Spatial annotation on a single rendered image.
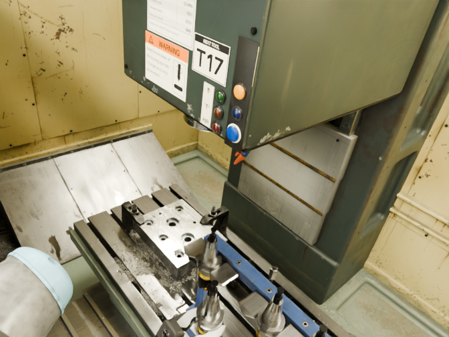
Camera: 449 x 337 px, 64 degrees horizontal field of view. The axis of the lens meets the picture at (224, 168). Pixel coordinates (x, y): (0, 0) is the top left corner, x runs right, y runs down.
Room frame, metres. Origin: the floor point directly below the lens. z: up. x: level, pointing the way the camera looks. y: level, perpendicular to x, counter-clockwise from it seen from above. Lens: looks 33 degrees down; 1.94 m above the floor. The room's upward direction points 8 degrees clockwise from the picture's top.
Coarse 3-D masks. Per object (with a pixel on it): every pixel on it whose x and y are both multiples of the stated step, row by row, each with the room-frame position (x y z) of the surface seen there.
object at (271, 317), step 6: (270, 300) 0.51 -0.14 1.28; (282, 300) 0.50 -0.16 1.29; (270, 306) 0.49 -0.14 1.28; (276, 306) 0.49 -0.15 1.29; (282, 306) 0.49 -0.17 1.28; (264, 312) 0.50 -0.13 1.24; (270, 312) 0.49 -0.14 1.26; (276, 312) 0.49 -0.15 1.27; (264, 318) 0.49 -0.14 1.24; (270, 318) 0.48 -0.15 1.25; (276, 318) 0.48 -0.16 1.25; (270, 324) 0.48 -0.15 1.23; (276, 324) 0.48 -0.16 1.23
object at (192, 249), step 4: (196, 240) 0.72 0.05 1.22; (200, 240) 0.72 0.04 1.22; (188, 244) 0.70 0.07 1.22; (192, 244) 0.70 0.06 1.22; (196, 244) 0.70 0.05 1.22; (200, 244) 0.71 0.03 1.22; (204, 244) 0.71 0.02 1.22; (184, 248) 0.68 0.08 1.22; (188, 248) 0.69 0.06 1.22; (192, 248) 0.69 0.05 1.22; (196, 248) 0.69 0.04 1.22; (200, 248) 0.69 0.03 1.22; (184, 252) 0.67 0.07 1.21; (188, 252) 0.67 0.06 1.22; (192, 252) 0.67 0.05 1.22; (196, 252) 0.68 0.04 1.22; (188, 256) 0.66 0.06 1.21; (192, 256) 0.66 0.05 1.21; (196, 256) 0.66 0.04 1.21
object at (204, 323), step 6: (198, 306) 0.50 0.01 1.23; (198, 312) 0.49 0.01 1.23; (222, 312) 0.50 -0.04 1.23; (198, 318) 0.49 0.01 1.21; (222, 318) 0.48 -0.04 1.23; (204, 324) 0.47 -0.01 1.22; (210, 324) 0.47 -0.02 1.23; (216, 324) 0.47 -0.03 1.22; (204, 330) 0.47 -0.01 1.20; (210, 330) 0.47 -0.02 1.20
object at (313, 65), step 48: (144, 0) 0.80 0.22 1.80; (240, 0) 0.61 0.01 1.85; (288, 0) 0.60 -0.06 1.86; (336, 0) 0.69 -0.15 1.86; (384, 0) 0.82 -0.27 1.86; (432, 0) 1.00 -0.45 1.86; (144, 48) 0.80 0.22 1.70; (288, 48) 0.61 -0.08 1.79; (336, 48) 0.72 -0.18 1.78; (384, 48) 0.88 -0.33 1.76; (192, 96) 0.68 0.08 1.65; (288, 96) 0.64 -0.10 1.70; (336, 96) 0.76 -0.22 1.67; (384, 96) 0.95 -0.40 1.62
